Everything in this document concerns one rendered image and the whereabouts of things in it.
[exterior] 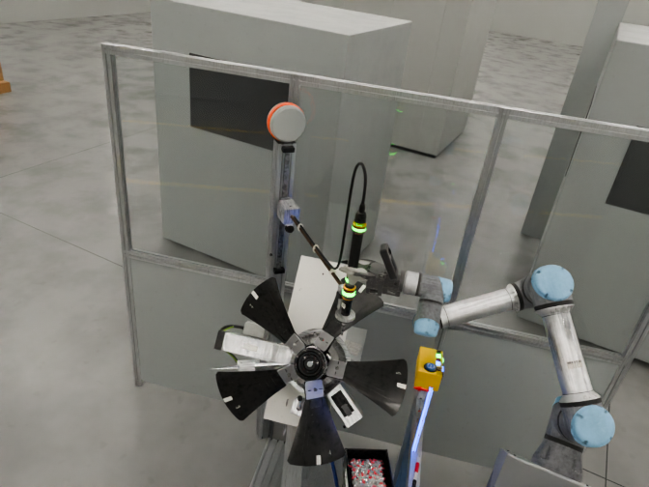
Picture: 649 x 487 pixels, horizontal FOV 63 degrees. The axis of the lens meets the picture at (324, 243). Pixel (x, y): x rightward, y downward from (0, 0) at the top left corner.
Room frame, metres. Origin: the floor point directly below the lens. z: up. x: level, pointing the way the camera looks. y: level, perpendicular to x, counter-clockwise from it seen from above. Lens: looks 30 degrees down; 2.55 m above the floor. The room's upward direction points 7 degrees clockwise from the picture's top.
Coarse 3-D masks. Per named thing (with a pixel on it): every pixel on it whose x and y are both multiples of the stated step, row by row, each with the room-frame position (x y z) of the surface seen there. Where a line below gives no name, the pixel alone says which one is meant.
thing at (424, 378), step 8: (424, 352) 1.74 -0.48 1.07; (432, 352) 1.75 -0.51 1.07; (440, 352) 1.76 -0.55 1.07; (416, 360) 1.76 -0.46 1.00; (424, 360) 1.69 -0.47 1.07; (432, 360) 1.69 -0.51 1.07; (440, 360) 1.70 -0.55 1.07; (416, 368) 1.69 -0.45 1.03; (424, 368) 1.64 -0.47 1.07; (416, 376) 1.63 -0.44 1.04; (424, 376) 1.62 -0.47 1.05; (432, 376) 1.62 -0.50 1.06; (440, 376) 1.61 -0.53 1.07; (416, 384) 1.62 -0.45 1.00; (424, 384) 1.62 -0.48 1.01; (432, 384) 1.61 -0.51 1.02
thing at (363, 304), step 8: (344, 280) 1.72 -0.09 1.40; (336, 296) 1.68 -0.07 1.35; (360, 296) 1.63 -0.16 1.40; (368, 296) 1.62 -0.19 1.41; (376, 296) 1.61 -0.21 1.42; (336, 304) 1.64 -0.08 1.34; (352, 304) 1.60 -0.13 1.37; (360, 304) 1.59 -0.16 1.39; (368, 304) 1.58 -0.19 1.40; (376, 304) 1.57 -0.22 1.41; (360, 312) 1.56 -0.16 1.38; (368, 312) 1.55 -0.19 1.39; (328, 320) 1.60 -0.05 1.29; (336, 320) 1.57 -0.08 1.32; (328, 328) 1.56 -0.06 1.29; (336, 328) 1.54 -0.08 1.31; (336, 336) 1.50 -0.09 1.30
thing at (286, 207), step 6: (282, 198) 2.05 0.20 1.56; (288, 198) 2.06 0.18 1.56; (282, 204) 2.01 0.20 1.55; (288, 204) 2.02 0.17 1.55; (294, 204) 2.02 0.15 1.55; (282, 210) 1.98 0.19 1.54; (288, 210) 1.97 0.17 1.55; (294, 210) 1.98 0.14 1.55; (282, 216) 1.98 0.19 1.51; (288, 216) 1.97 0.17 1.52; (282, 222) 1.97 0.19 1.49; (288, 222) 1.97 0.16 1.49; (294, 222) 1.98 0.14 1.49
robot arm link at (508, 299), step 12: (516, 288) 1.49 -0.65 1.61; (468, 300) 1.48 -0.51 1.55; (480, 300) 1.47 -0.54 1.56; (492, 300) 1.46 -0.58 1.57; (504, 300) 1.46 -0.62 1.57; (516, 300) 1.46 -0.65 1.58; (444, 312) 1.44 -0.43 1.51; (456, 312) 1.44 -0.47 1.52; (468, 312) 1.44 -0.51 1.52; (480, 312) 1.44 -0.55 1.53; (492, 312) 1.45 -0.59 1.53; (444, 324) 1.42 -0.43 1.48; (456, 324) 1.43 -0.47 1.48
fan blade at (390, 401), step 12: (384, 360) 1.51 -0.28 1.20; (396, 360) 1.51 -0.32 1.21; (348, 372) 1.44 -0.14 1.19; (360, 372) 1.45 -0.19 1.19; (372, 372) 1.45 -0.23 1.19; (384, 372) 1.46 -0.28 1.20; (348, 384) 1.39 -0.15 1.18; (360, 384) 1.40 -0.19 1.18; (372, 384) 1.40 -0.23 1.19; (384, 384) 1.41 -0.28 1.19; (396, 384) 1.41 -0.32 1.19; (372, 396) 1.36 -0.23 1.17; (384, 396) 1.36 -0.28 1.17; (396, 396) 1.37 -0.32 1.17; (384, 408) 1.33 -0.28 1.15; (396, 408) 1.33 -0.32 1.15
